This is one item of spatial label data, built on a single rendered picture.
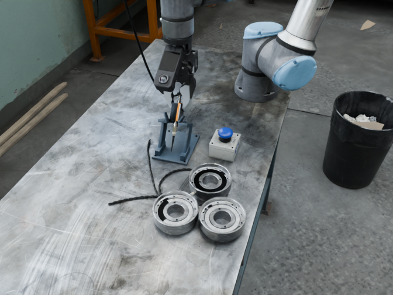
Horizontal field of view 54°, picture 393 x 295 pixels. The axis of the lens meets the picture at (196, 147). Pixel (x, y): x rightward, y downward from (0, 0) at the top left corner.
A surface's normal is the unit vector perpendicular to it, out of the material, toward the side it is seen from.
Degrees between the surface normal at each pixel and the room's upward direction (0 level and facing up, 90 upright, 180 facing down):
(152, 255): 0
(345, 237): 0
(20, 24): 90
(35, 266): 0
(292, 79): 97
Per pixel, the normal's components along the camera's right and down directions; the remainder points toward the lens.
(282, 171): 0.00, -0.76
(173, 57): -0.15, -0.33
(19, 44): 0.94, 0.22
